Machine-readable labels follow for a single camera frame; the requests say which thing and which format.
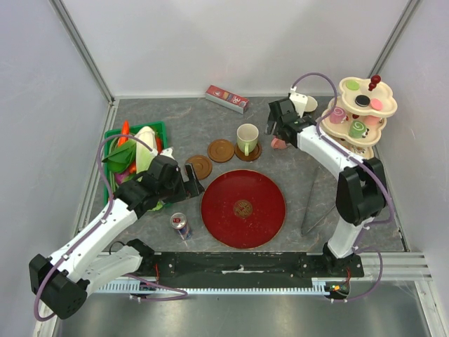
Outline brown coaster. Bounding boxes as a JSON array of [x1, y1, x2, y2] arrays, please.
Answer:
[[234, 141, 262, 161], [186, 154, 213, 180], [208, 139, 234, 163]]

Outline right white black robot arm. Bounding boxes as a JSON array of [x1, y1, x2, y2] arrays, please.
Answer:
[[266, 98, 387, 277]]

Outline white cable duct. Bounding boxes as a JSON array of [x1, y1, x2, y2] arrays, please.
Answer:
[[94, 279, 350, 299]]

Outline cream three tier stand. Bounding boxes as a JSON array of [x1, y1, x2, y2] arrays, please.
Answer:
[[320, 75, 398, 159]]

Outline green mug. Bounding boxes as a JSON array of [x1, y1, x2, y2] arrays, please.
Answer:
[[236, 124, 259, 156]]

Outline black sandwich cookie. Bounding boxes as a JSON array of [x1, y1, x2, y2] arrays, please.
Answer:
[[354, 95, 370, 107]]

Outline dark red round tray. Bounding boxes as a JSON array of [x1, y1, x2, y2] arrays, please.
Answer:
[[201, 169, 286, 249]]

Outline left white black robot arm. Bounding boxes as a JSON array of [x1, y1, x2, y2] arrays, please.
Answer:
[[29, 153, 204, 319]]

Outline green swirl cake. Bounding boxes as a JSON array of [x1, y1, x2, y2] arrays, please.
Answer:
[[349, 119, 369, 139]]

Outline toy napa cabbage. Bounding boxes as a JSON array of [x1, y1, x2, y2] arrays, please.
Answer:
[[102, 121, 168, 192]]

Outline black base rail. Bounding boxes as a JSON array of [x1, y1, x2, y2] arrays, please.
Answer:
[[138, 252, 364, 279]]

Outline red snack box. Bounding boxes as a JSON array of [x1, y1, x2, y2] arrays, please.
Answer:
[[205, 85, 249, 114]]

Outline metal tongs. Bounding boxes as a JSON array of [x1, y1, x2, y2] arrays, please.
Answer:
[[301, 165, 337, 236]]

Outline pink macaron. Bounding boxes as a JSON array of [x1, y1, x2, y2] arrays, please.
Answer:
[[370, 98, 383, 111]]

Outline pink mug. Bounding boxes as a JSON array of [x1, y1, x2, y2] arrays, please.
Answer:
[[271, 138, 288, 150]]

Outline toy orange carrot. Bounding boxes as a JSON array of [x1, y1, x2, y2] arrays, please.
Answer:
[[117, 120, 130, 147]]

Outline green plastic basket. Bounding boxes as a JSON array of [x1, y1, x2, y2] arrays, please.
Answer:
[[103, 121, 173, 208]]

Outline energy drink can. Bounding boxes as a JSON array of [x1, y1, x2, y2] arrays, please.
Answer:
[[170, 212, 192, 240]]

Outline pink swirl cake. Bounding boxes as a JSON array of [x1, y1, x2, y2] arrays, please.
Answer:
[[329, 107, 349, 124], [363, 115, 382, 126]]

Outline black mug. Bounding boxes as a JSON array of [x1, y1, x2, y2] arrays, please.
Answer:
[[304, 95, 318, 113]]

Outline green macaron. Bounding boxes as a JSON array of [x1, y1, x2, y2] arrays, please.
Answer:
[[345, 79, 360, 91]]

